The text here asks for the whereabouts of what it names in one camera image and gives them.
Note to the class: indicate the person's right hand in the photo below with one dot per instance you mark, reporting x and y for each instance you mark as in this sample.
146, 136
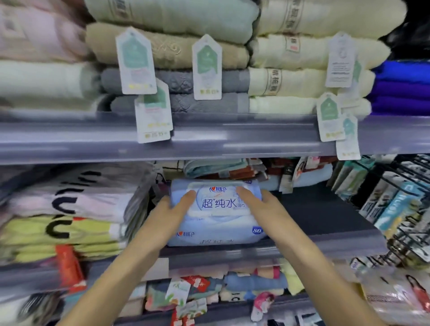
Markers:
272, 221

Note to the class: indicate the person's left hand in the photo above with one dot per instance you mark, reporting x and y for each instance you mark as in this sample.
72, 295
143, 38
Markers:
158, 225

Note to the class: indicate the person's left thumb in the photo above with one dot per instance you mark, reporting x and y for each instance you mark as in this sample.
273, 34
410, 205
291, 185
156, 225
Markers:
184, 202

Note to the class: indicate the person's right thumb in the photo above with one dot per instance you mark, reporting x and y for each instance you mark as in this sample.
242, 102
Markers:
248, 198

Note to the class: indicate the blue wet wipes pack white lid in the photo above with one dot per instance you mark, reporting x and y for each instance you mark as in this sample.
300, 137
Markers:
216, 201

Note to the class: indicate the person's left forearm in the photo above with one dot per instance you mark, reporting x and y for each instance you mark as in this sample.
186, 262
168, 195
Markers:
111, 285

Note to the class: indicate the person's right forearm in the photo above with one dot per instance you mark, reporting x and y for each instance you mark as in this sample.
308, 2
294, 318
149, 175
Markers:
322, 282

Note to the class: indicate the teal folded towel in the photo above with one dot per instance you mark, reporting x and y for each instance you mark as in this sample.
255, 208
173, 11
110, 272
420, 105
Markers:
215, 167

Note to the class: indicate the light blue folded towel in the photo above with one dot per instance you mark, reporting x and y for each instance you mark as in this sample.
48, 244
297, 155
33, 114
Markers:
315, 176

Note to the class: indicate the blue small folded towel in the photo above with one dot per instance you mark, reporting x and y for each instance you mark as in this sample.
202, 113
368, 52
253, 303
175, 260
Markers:
255, 281

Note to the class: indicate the yellow small folded towel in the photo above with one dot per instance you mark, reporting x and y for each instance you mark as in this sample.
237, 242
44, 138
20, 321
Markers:
291, 277

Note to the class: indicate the white green hang tag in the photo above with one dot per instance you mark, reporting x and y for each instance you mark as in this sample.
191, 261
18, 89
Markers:
136, 62
207, 69
349, 141
153, 117
330, 117

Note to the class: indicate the pile of small patterned towels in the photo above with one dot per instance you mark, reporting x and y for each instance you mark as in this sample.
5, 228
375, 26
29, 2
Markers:
188, 295

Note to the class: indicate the grey folded towel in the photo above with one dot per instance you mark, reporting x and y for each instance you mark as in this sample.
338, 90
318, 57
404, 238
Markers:
174, 80
201, 103

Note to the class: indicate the cream folded towel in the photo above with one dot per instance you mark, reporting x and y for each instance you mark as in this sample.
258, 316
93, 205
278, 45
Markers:
309, 50
295, 82
336, 16
285, 104

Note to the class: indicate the stack of black printed packaged towels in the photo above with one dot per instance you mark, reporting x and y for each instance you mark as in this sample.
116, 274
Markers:
67, 211

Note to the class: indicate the orange red label tag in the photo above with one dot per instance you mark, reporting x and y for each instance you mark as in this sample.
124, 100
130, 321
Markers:
70, 267

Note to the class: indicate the row of hanging packets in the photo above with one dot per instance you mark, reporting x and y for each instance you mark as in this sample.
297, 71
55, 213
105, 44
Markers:
386, 198

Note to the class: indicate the tan embroidered folded towel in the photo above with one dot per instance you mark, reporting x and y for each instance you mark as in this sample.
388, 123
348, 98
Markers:
168, 50

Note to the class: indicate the white grey hang tag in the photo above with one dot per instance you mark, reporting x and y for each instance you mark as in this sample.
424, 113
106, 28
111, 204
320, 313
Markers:
340, 62

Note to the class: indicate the clear plastic packaged item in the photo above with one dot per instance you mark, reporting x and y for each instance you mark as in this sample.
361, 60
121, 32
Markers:
396, 295

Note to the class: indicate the pale green folded towel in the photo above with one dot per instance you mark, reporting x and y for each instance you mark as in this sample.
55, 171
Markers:
178, 16

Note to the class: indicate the white folded towel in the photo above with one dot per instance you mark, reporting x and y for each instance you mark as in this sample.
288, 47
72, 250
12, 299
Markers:
43, 79

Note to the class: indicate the stack of blue folded towels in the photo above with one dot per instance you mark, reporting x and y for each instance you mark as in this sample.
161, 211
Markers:
403, 87

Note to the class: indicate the pink folded towel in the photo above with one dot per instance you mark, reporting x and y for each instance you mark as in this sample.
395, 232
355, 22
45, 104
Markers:
37, 32

